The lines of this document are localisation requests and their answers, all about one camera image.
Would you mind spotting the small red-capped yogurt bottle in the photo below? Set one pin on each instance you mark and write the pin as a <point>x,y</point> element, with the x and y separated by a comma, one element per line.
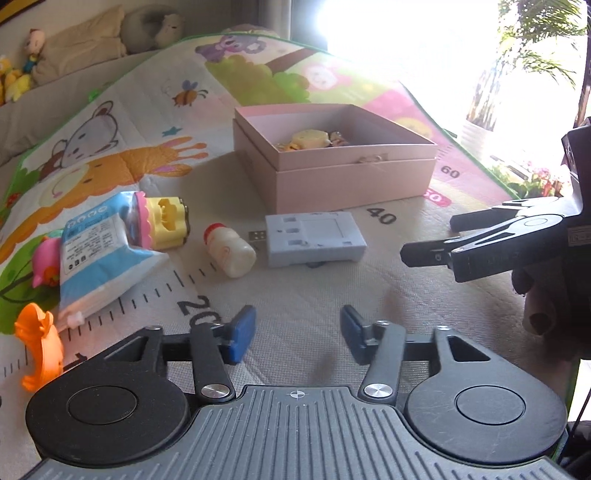
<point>231,254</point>

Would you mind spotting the pink yellow round toy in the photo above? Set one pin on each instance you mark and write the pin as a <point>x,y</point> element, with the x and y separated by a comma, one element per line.
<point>168,221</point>

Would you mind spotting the potted palm plant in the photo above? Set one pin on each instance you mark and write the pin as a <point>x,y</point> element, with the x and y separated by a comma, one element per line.
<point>489,97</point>

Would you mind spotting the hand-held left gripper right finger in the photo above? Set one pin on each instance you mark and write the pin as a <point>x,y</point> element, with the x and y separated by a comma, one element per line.
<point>353,334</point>

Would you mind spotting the orange plastic toy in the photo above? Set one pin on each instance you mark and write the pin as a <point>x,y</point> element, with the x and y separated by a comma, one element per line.
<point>41,346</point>

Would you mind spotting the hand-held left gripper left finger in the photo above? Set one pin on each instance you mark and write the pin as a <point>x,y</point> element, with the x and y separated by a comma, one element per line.
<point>242,332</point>

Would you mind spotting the pink pig toy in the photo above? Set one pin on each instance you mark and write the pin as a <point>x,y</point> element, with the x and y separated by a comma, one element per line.
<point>46,263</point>

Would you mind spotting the grey-blue plastic device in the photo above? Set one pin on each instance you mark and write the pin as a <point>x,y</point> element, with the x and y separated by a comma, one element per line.
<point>318,244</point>

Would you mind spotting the pink cardboard box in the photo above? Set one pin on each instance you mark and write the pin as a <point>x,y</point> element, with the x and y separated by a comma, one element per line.
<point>346,184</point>

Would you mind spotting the blue white tissue pack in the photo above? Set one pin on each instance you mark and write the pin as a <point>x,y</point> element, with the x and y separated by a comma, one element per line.
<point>97,258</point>

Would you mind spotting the small yellow plush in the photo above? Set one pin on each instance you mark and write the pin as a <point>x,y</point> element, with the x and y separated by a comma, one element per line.
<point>14,83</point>

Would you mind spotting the person's right hand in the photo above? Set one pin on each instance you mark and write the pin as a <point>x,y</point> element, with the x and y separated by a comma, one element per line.
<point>540,309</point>

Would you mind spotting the beige pillow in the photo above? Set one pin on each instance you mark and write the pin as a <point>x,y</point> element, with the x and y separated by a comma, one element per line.
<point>78,41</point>

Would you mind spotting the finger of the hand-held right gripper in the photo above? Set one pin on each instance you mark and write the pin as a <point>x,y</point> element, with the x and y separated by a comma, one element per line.
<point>485,217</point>
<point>485,258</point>

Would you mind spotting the red flowering plant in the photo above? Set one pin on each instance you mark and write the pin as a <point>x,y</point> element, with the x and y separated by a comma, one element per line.
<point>531,177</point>

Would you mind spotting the grey plush neck pillow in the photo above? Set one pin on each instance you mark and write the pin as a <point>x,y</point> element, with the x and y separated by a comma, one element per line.
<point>147,27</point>

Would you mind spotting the doll with green shirt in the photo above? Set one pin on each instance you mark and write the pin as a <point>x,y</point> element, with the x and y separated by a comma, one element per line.
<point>33,48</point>

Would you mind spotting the white ribbed plant pot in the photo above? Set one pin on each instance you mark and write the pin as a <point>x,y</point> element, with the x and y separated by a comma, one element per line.
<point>478,138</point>

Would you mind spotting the cartoon printed play mat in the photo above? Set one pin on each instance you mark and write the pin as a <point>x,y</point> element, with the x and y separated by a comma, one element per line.
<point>300,286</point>

